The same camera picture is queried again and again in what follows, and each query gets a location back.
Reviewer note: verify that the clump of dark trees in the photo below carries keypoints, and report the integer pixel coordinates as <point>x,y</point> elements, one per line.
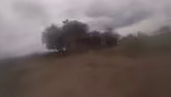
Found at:
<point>65,32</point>

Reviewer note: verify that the distant row of trees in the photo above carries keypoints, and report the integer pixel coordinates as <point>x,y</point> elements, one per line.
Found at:
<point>163,30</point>

